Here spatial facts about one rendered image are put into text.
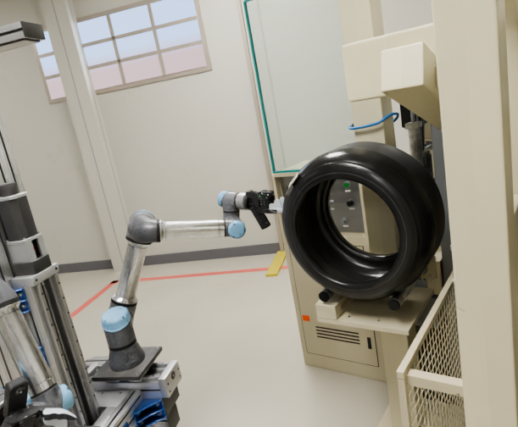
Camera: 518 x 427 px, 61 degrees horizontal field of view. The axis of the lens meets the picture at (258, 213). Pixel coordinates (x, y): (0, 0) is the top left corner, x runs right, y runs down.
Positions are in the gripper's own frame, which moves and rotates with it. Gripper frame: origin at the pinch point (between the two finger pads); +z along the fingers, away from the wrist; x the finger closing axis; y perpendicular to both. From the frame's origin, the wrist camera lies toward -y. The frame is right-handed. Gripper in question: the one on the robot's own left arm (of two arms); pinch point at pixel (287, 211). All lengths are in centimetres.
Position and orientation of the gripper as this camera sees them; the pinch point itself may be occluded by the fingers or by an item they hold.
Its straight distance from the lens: 184.3
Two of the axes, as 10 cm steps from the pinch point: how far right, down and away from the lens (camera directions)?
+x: 5.6, -3.0, 7.7
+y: -0.8, -9.5, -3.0
